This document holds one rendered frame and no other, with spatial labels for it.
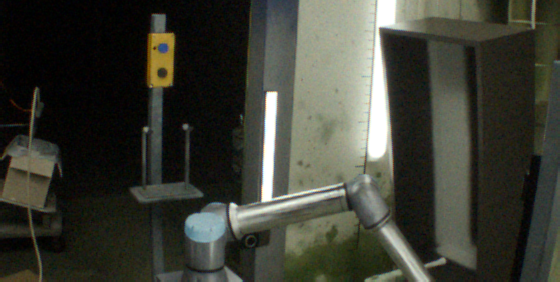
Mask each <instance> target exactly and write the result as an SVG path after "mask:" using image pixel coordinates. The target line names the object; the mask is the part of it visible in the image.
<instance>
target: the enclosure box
mask: <svg viewBox="0 0 560 282"><path fill-rule="evenodd" d="M378 31H379V45H380V47H381V60H382V76H383V86H384V91H385V106H386V121H387V137H388V152H389V168H390V184H391V200H392V215H393V218H392V221H393V222H394V224H395V225H396V226H397V228H398V229H399V230H400V231H401V232H402V233H403V234H402V235H403V236H404V238H405V239H406V240H407V242H408V243H409V244H410V245H411V247H412V249H413V250H414V251H415V253H416V254H417V256H418V257H419V259H420V260H421V261H422V263H423V264H424V265H425V264H429V263H431V262H433V261H436V260H439V259H440V258H443V257H444V258H445V261H446V262H445V264H443V265H437V266H434V267H431V268H428V269H427V270H428V271H429V273H430V274H431V276H432V277H433V278H434V280H435V281H436V282H510V277H511V272H512V266H513V261H514V255H515V250H516V245H517V240H518V234H519V229H520V223H521V216H522V210H523V205H524V202H523V201H521V200H520V197H521V191H522V185H523V179H524V173H525V172H529V171H530V160H531V155H532V154H534V129H535V38H534V35H535V29H533V28H530V29H527V28H524V27H512V26H510V25H499V24H490V23H486V22H472V21H468V20H459V19H447V18H445V17H431V18H427V17H426V18H423V19H418V20H411V21H406V22H403V23H395V24H391V25H386V26H379V27H378Z"/></svg>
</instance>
